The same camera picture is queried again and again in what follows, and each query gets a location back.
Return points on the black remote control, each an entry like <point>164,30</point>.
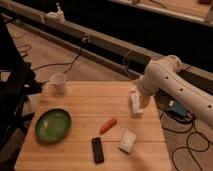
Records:
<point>97,150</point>

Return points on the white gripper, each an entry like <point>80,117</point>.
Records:
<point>135,100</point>

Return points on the orange carrot toy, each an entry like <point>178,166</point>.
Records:
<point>108,125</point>

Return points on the blue power box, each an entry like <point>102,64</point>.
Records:
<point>177,108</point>

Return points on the white object on rail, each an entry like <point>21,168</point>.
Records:
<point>58,15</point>

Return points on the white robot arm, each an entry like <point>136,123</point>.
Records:
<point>163,74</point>

